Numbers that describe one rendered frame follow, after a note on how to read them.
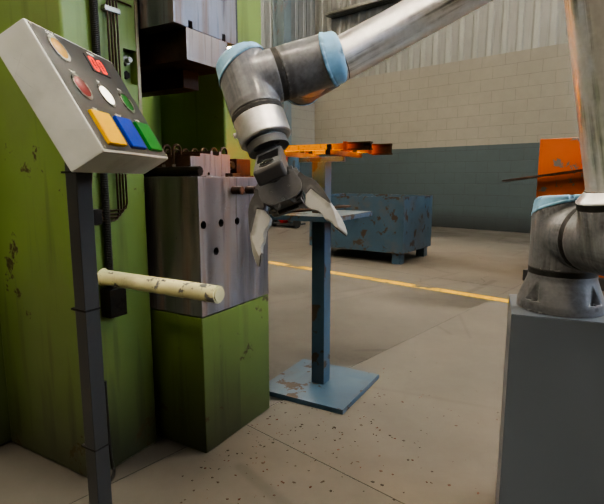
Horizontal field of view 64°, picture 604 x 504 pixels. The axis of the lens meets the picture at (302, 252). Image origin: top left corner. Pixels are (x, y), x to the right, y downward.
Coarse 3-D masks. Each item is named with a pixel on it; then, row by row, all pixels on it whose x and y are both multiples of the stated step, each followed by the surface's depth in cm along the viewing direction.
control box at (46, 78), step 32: (32, 32) 89; (32, 64) 89; (64, 64) 94; (96, 64) 110; (32, 96) 90; (64, 96) 90; (96, 96) 101; (128, 96) 119; (64, 128) 91; (96, 128) 92; (64, 160) 92; (96, 160) 93; (128, 160) 105; (160, 160) 120
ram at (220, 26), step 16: (144, 0) 146; (160, 0) 143; (176, 0) 142; (192, 0) 148; (208, 0) 154; (224, 0) 160; (144, 16) 147; (160, 16) 144; (176, 16) 142; (192, 16) 148; (208, 16) 154; (224, 16) 161; (144, 32) 152; (208, 32) 155; (224, 32) 161
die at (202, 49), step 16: (160, 32) 151; (176, 32) 148; (192, 32) 149; (144, 48) 156; (160, 48) 152; (176, 48) 149; (192, 48) 149; (208, 48) 155; (224, 48) 162; (144, 64) 157; (160, 64) 154; (176, 64) 154; (192, 64) 154; (208, 64) 156
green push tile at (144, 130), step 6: (138, 126) 113; (144, 126) 116; (144, 132) 114; (150, 132) 118; (144, 138) 113; (150, 138) 116; (150, 144) 114; (156, 144) 118; (150, 150) 114; (156, 150) 117; (162, 150) 120
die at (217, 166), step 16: (176, 160) 155; (192, 160) 153; (208, 160) 159; (224, 160) 166; (144, 176) 163; (160, 176) 159; (176, 176) 156; (192, 176) 153; (208, 176) 160; (224, 176) 167
